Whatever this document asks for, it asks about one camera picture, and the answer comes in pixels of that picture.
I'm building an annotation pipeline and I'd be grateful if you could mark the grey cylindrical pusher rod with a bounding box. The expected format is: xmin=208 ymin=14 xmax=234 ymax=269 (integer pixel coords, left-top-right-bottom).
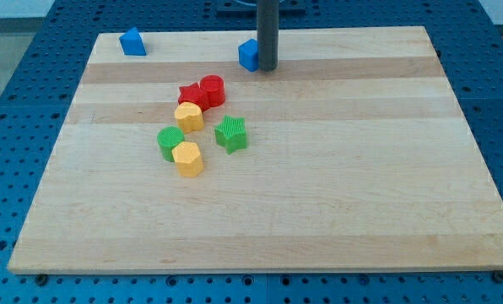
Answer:
xmin=257 ymin=0 xmax=279 ymax=72

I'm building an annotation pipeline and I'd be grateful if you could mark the green cylinder block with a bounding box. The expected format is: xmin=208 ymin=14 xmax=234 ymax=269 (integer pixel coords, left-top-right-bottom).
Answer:
xmin=157 ymin=126 xmax=185 ymax=162

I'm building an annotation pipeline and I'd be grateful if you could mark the yellow hexagon block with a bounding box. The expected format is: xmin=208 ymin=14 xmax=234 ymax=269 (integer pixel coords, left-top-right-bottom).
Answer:
xmin=171 ymin=141 xmax=204 ymax=177

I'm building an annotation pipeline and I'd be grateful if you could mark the blue cube block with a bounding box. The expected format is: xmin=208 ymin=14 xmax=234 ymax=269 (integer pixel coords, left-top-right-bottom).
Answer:
xmin=238 ymin=39 xmax=258 ymax=73

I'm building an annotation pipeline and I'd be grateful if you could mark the blue triangular block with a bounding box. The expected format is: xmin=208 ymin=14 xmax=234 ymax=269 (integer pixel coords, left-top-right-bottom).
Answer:
xmin=119 ymin=27 xmax=147 ymax=56

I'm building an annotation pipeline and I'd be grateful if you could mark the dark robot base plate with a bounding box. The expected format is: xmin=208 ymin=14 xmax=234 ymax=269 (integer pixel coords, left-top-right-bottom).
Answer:
xmin=215 ymin=0 xmax=306 ymax=16

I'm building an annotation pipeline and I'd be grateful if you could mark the wooden board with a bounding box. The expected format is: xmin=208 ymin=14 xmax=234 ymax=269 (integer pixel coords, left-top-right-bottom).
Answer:
xmin=8 ymin=26 xmax=503 ymax=274

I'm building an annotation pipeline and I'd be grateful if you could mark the red star block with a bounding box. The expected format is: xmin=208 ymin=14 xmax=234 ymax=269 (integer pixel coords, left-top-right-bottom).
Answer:
xmin=178 ymin=83 xmax=210 ymax=111

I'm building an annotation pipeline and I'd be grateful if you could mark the red cylinder block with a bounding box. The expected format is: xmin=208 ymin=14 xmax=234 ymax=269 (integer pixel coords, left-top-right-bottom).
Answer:
xmin=199 ymin=74 xmax=225 ymax=107

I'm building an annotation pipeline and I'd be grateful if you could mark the yellow heart block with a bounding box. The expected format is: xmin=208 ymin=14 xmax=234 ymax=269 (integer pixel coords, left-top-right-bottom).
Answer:
xmin=174 ymin=102 xmax=204 ymax=133

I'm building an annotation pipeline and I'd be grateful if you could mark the green star block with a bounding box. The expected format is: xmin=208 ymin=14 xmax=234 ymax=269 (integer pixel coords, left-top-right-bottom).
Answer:
xmin=214 ymin=115 xmax=247 ymax=155

